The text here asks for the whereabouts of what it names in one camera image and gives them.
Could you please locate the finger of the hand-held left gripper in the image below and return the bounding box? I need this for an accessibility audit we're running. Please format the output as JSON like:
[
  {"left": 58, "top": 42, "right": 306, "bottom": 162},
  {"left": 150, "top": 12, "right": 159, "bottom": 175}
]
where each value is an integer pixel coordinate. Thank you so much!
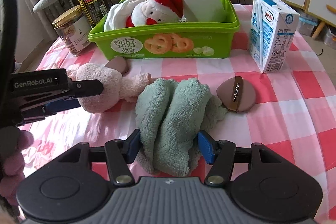
[
  {"left": 67, "top": 78, "right": 104, "bottom": 100},
  {"left": 22, "top": 98, "right": 82, "bottom": 124}
]

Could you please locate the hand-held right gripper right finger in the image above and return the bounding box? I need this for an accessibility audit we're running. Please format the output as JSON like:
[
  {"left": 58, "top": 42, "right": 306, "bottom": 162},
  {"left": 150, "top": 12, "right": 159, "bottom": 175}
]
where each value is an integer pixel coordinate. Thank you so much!
[{"left": 197, "top": 131, "right": 286, "bottom": 186}]

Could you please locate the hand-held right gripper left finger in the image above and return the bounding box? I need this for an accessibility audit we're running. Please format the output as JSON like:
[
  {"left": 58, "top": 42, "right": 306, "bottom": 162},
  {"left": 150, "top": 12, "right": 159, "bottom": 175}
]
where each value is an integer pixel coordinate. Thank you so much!
[{"left": 54, "top": 129, "right": 141, "bottom": 186}]

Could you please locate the pink fuzzy plush toy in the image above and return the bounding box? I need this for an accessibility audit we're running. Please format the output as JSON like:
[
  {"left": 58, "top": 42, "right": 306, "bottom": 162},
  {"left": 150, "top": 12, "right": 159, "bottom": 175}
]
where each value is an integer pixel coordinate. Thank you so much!
[{"left": 66, "top": 63, "right": 152, "bottom": 113}]

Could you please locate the green fluffy towel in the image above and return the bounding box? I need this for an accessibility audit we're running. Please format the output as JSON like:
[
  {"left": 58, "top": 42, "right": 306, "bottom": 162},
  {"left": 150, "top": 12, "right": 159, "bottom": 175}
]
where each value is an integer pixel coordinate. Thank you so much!
[{"left": 135, "top": 78, "right": 228, "bottom": 177}]

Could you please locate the cream rabbit plush with bonnet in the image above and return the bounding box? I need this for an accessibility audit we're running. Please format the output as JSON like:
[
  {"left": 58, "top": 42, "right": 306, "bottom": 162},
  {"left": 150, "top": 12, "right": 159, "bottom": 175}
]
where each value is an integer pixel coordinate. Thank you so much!
[{"left": 104, "top": 0, "right": 153, "bottom": 31}]

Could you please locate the green plastic tray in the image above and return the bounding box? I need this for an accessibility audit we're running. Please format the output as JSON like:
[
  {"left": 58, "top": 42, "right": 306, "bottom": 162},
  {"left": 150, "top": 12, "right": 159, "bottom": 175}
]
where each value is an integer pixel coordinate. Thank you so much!
[{"left": 88, "top": 0, "right": 240, "bottom": 60}]

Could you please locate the person's left hand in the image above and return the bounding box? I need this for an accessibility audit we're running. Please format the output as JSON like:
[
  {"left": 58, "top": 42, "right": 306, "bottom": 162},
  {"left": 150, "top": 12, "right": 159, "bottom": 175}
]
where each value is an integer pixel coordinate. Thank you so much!
[{"left": 0, "top": 126, "right": 34, "bottom": 207}]

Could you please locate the brown powder puff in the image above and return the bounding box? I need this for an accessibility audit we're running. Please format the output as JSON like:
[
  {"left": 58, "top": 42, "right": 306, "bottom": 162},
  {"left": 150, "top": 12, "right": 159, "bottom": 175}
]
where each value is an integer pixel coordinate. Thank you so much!
[
  {"left": 104, "top": 57, "right": 129, "bottom": 75},
  {"left": 216, "top": 76, "right": 258, "bottom": 113}
]

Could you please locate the cookie jar with gold lid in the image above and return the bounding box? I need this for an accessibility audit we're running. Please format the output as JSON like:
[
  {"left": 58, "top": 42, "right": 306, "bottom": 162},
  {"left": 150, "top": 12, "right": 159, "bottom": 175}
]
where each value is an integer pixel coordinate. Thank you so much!
[{"left": 52, "top": 5, "right": 92, "bottom": 57}]

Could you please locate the red white checkered tablecloth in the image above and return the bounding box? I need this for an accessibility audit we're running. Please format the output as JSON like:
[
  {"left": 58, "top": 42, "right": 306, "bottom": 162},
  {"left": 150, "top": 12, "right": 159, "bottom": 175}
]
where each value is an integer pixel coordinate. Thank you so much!
[{"left": 20, "top": 4, "right": 336, "bottom": 214}]

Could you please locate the black yellow drink can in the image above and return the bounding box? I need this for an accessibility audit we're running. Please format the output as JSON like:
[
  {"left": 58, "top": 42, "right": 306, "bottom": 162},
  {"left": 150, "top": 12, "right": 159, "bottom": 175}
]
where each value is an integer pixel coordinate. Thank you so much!
[{"left": 77, "top": 0, "right": 109, "bottom": 28}]

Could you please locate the white blue milk carton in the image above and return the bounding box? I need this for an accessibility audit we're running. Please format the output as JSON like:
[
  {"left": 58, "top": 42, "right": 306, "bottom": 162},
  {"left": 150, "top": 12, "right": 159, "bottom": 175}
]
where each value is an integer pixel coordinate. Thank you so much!
[{"left": 248, "top": 0, "right": 300, "bottom": 73}]

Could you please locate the clear plastic storage box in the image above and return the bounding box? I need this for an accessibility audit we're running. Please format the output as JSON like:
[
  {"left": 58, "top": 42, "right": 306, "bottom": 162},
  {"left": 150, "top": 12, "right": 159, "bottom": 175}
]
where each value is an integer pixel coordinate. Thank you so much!
[{"left": 297, "top": 13, "right": 319, "bottom": 37}]

